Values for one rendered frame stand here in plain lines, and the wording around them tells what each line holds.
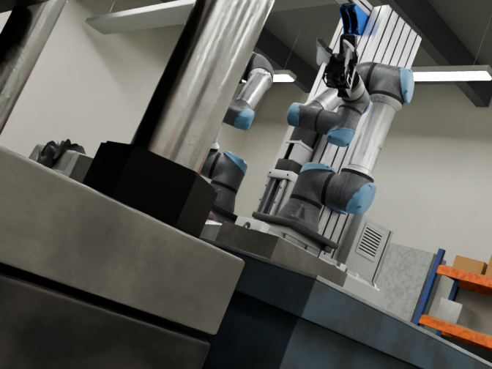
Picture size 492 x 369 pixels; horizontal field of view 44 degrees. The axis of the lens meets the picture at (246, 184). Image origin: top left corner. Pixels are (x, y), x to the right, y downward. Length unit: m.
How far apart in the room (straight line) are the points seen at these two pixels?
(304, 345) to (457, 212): 7.02
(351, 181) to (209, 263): 1.59
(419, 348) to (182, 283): 0.32
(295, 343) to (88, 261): 0.23
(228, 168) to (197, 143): 1.97
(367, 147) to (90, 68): 7.16
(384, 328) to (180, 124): 0.29
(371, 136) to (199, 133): 1.63
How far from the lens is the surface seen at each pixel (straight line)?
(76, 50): 8.87
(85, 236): 0.39
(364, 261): 2.48
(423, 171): 8.01
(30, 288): 0.38
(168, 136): 0.46
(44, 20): 0.86
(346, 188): 2.01
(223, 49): 0.48
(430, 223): 7.67
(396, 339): 0.64
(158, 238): 0.41
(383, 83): 2.13
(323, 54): 1.69
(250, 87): 2.20
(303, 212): 2.03
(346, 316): 0.57
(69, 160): 1.60
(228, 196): 2.42
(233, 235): 1.07
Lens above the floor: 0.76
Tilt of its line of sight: 10 degrees up
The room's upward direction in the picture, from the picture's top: 23 degrees clockwise
